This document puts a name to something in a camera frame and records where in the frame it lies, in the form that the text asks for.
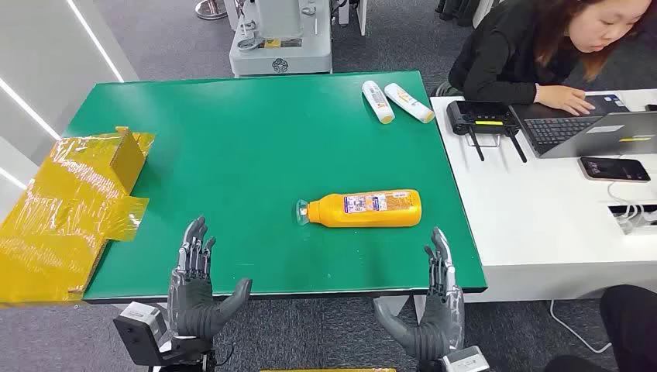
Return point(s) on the person's hand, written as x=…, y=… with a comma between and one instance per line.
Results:
x=567, y=97

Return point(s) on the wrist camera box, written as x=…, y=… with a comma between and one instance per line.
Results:
x=464, y=360
x=137, y=328

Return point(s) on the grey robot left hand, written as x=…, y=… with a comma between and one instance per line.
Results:
x=192, y=303

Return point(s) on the black smartphone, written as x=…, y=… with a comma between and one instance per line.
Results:
x=614, y=169

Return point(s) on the chrome stand base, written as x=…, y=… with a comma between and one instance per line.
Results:
x=210, y=10

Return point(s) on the white machine base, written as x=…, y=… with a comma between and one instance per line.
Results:
x=287, y=51

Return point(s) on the person in black trousers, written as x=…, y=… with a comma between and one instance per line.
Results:
x=629, y=323

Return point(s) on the seated person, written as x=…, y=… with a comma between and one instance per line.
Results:
x=503, y=56

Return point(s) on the black controller with antennas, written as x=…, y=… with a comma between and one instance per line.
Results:
x=480, y=115

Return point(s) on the large orange bottle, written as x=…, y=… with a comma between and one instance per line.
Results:
x=364, y=209

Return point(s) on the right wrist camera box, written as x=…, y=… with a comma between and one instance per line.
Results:
x=464, y=360

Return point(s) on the white table leg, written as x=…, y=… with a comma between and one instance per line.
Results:
x=410, y=304

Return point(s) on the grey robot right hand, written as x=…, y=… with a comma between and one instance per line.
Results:
x=441, y=323

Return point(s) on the yellow taped cardboard box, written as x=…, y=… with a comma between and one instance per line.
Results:
x=56, y=221

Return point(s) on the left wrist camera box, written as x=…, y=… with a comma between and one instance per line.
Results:
x=137, y=328

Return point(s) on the small white bottle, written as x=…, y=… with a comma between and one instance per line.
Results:
x=378, y=101
x=409, y=102

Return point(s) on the grey laptop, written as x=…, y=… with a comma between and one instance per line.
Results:
x=605, y=134

